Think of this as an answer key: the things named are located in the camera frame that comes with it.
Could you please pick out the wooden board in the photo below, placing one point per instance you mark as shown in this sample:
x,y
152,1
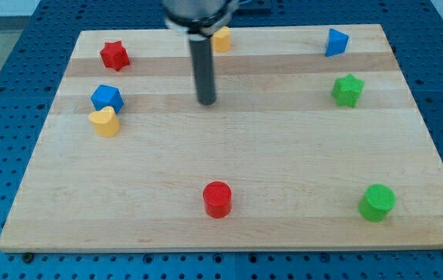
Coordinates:
x,y
297,163

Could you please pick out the green cylinder block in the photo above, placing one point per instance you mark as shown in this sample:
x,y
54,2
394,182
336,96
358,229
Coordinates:
x,y
377,202

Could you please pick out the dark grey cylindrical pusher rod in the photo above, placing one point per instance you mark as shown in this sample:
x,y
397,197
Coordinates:
x,y
203,69

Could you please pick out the green star block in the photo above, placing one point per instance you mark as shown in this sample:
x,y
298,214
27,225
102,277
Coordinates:
x,y
347,90

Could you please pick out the red cylinder block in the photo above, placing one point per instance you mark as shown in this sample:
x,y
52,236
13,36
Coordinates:
x,y
217,198

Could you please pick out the yellow heart block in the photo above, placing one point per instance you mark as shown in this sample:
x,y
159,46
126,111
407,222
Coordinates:
x,y
105,122

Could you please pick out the yellow hexagon block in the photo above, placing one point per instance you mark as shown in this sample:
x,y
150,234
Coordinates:
x,y
221,40

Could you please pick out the red star block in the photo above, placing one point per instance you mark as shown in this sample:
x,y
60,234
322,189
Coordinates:
x,y
114,55

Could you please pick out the blue triangle block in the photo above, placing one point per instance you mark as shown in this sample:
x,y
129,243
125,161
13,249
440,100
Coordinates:
x,y
337,42

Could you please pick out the blue cube block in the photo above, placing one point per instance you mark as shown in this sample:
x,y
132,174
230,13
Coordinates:
x,y
107,96

